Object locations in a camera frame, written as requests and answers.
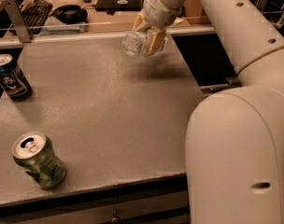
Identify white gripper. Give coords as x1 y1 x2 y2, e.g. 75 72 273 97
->
133 0 179 56

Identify clear plastic water bottle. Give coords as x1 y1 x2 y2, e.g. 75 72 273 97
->
121 32 147 56

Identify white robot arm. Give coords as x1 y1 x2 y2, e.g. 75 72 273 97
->
134 0 284 224

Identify black laptop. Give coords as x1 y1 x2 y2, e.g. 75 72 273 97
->
95 0 142 11

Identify wooden cabinet box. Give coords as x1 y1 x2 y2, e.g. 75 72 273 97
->
183 0 209 24

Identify black headphones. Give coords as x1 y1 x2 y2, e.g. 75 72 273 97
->
51 5 88 24

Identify black keyboard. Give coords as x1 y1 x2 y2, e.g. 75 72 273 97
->
21 0 52 35

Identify dark blue beverage can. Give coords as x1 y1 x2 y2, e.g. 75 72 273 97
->
0 54 32 101

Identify green soda can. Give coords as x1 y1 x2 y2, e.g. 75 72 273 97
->
12 132 66 189

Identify left metal bracket post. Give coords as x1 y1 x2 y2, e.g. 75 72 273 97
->
2 0 33 43

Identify grey drawer with handle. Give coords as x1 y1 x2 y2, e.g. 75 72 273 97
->
0 190 191 224

